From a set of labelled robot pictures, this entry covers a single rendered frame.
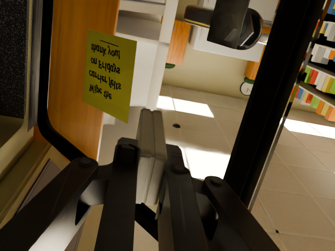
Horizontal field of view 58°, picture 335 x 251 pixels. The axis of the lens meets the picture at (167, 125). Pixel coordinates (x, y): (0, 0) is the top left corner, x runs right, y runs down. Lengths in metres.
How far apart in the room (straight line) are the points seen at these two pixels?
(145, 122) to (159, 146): 0.03
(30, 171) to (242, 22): 0.30
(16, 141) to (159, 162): 0.28
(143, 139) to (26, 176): 0.24
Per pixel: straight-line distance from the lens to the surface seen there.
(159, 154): 0.15
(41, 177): 0.40
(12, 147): 0.40
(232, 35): 0.19
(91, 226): 0.44
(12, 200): 0.36
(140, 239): 2.13
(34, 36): 0.41
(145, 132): 0.18
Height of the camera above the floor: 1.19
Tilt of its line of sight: 22 degrees up
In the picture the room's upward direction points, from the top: 167 degrees counter-clockwise
